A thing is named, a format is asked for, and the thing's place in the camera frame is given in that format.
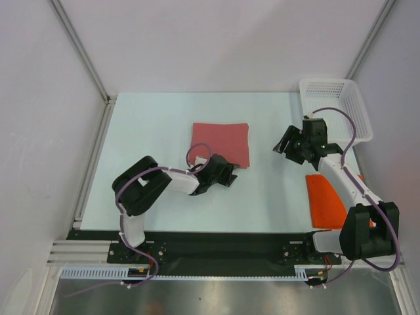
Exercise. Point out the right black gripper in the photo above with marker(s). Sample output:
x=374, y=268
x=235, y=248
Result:
x=291, y=134

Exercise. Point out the folded orange t shirt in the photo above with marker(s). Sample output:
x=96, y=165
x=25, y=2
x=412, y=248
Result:
x=329, y=204

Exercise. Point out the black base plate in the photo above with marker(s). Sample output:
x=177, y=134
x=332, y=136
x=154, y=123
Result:
x=241, y=268

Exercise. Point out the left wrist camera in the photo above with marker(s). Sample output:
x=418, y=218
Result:
x=200, y=160

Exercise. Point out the aluminium corner post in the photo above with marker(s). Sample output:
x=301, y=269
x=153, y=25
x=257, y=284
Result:
x=371, y=37
x=79, y=48

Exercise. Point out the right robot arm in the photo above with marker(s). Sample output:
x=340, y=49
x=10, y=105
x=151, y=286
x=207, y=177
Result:
x=371, y=226

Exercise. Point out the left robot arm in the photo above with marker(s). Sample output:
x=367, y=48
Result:
x=139, y=187

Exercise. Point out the pink red t shirt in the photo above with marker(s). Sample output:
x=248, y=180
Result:
x=228, y=140

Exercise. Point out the right aluminium corner post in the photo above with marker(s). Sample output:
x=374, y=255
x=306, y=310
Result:
x=371, y=37

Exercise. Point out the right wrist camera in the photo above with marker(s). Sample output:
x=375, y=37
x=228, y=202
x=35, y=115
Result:
x=308, y=115

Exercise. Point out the left aluminium corner post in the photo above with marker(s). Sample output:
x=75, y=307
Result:
x=79, y=48

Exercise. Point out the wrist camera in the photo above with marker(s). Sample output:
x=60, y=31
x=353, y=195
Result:
x=308, y=115
x=200, y=160

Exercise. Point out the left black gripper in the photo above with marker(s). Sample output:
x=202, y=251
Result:
x=228, y=178

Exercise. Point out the white plastic basket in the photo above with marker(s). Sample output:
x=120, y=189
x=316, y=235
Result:
x=340, y=104

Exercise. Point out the white slotted cable duct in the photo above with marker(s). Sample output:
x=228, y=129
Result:
x=136, y=274

